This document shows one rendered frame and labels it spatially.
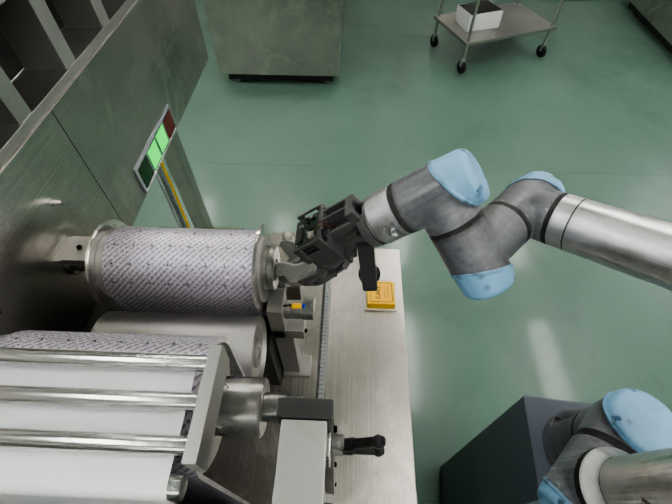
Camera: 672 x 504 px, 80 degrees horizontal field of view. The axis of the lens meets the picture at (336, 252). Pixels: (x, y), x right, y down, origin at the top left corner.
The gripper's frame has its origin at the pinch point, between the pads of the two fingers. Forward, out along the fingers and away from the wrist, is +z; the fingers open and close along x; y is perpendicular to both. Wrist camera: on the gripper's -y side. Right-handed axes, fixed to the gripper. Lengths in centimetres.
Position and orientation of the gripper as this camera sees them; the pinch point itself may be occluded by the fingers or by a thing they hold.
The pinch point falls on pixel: (288, 274)
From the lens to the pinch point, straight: 70.1
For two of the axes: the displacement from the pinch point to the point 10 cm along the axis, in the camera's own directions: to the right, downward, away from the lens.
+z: -7.7, 3.6, 5.3
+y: -6.4, -4.8, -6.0
